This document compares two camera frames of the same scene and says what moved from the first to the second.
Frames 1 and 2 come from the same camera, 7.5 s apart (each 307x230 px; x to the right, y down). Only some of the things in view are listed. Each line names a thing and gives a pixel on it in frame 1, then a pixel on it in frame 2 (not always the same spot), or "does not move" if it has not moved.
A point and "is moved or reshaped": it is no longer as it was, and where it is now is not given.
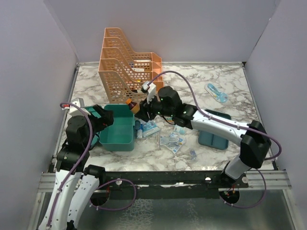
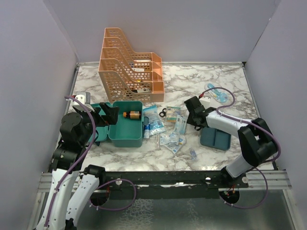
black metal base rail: [159, 185] does not move
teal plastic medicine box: [119, 136] is moved or reshaped
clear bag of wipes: [173, 142] does not move
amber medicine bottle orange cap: [134, 107] to [133, 114]
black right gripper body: [154, 109] to [191, 120]
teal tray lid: [211, 140] does not move
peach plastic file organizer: [122, 72] does not move
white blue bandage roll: [139, 132] to [147, 127]
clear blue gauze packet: [149, 128] is moved or reshaped
